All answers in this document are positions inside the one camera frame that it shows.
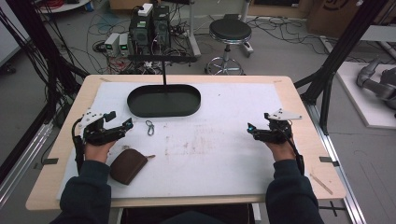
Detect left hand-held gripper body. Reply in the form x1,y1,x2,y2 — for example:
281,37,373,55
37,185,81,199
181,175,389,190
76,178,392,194
78,108,126,147

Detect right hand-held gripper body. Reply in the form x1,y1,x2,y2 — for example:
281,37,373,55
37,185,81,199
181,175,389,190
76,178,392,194
252,108,304,145

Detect silver carabiner key ring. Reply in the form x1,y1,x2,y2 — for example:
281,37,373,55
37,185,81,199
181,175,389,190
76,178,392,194
145,119,156,137

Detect black oval tray stand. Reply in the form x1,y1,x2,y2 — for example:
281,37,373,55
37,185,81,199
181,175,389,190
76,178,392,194
126,54,202,119

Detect brown leather zip pouch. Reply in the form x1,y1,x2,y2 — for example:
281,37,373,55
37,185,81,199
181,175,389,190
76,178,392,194
109,147,156,187

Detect person's left hand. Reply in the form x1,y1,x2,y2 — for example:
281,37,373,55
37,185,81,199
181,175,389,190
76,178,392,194
84,139,117,164

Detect person's right hand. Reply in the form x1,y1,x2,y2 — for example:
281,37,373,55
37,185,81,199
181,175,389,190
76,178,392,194
264,140,297,163

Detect wooden table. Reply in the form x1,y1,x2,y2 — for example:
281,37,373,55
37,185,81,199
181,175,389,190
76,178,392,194
25,74,347,212

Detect white table mat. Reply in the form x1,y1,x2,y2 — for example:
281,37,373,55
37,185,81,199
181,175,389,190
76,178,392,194
56,81,284,201

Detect black tape strip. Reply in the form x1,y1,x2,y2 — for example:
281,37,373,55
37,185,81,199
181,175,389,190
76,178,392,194
318,156,341,168
33,157,60,171

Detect thin wooden stick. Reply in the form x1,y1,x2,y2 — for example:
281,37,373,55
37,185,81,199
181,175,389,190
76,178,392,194
309,173,334,196

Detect grey power supply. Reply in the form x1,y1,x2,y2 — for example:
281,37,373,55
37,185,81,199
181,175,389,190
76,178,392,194
104,32,121,58
119,33,131,57

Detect black computer tower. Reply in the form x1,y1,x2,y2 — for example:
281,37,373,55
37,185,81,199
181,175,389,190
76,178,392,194
151,5,172,51
128,11,154,56

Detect white floor board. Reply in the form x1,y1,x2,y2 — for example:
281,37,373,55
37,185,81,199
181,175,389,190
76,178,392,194
335,61,396,131

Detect black round stool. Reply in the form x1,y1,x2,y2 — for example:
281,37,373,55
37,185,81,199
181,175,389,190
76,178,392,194
205,18,254,77

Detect person's legs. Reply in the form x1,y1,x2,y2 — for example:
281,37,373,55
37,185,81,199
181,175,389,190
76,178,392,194
120,203,257,224

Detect white desk leg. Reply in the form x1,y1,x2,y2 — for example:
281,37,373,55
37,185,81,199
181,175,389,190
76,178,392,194
186,0,203,59

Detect white box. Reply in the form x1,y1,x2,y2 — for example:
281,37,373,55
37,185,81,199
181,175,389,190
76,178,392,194
137,2,154,18

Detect cardboard box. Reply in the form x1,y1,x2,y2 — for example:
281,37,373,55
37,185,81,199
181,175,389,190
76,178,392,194
305,0,396,39

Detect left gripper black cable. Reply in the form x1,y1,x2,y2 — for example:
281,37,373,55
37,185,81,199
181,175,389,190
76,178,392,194
71,117,87,175

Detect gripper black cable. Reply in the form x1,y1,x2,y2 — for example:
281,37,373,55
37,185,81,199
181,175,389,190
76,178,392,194
71,117,87,175
279,128,305,176

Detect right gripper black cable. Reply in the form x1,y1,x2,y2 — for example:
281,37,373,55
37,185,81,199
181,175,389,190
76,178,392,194
279,128,305,176

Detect aluminium rail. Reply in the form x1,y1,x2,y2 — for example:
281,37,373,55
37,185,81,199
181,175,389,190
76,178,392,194
305,102,369,224
0,121,54,208

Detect black metal frame post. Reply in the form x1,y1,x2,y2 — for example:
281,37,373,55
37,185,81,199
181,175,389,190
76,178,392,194
293,0,390,135

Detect black frame with cables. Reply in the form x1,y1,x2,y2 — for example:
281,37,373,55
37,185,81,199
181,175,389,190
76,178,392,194
0,0,90,125

